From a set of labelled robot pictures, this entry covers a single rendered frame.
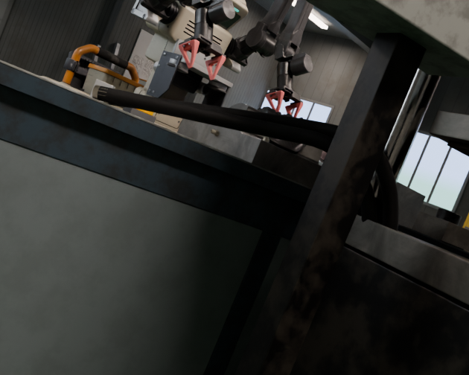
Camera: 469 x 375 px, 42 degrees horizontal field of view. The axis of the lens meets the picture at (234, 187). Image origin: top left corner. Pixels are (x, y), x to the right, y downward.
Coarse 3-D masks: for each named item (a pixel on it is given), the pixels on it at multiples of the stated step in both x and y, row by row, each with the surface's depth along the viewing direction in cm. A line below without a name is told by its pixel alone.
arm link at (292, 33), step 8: (304, 0) 215; (296, 8) 217; (304, 8) 215; (312, 8) 218; (296, 16) 216; (304, 16) 216; (288, 24) 218; (296, 24) 215; (304, 24) 217; (288, 32) 216; (296, 32) 216; (280, 40) 217; (288, 40) 215; (296, 40) 217; (288, 48) 216; (296, 48) 218
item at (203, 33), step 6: (198, 24) 182; (204, 24) 181; (198, 30) 181; (204, 30) 181; (210, 30) 182; (192, 36) 179; (198, 36) 177; (204, 36) 179; (210, 36) 182; (204, 42) 180; (210, 42) 181; (204, 48) 182; (210, 54) 187
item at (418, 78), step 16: (416, 80) 122; (432, 80) 122; (416, 96) 122; (432, 96) 123; (400, 112) 123; (416, 112) 122; (400, 128) 122; (416, 128) 123; (400, 144) 122; (400, 160) 122
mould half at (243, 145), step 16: (192, 128) 177; (208, 128) 168; (224, 128) 160; (208, 144) 165; (224, 144) 157; (240, 144) 149; (256, 144) 143; (272, 144) 144; (256, 160) 143; (272, 160) 145; (288, 160) 146; (304, 160) 148; (288, 176) 147; (304, 176) 150
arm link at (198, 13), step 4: (200, 8) 183; (204, 8) 183; (196, 12) 184; (200, 12) 183; (204, 12) 182; (196, 16) 183; (200, 16) 182; (204, 16) 182; (208, 16) 183; (196, 20) 183; (200, 20) 182; (204, 20) 182; (208, 20) 182; (196, 24) 183; (208, 24) 183; (212, 24) 183
